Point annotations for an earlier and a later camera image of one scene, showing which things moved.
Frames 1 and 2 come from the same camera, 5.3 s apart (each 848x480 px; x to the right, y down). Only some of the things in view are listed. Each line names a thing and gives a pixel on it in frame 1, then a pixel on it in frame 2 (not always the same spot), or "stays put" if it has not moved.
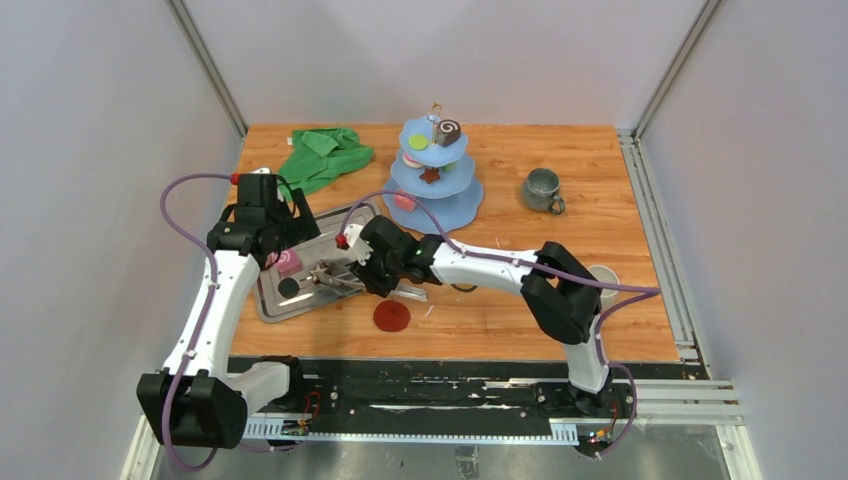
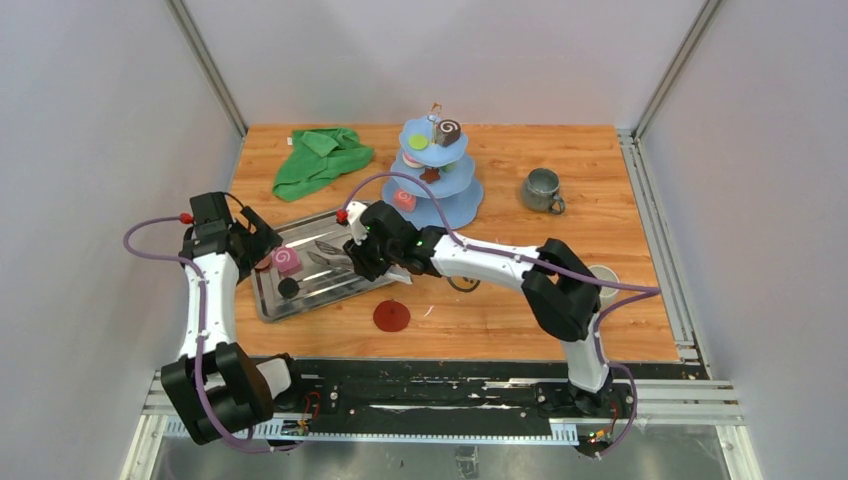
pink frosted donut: [411, 162] stays put
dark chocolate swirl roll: [447, 132] stays put
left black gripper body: [287, 232] -> [244, 260]
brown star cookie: [430, 175] stays put
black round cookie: [289, 288] stays put
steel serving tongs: [359, 285] -> [345, 259]
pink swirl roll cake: [289, 262] stays put
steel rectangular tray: [326, 277] stays put
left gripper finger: [307, 224] -> [264, 236]
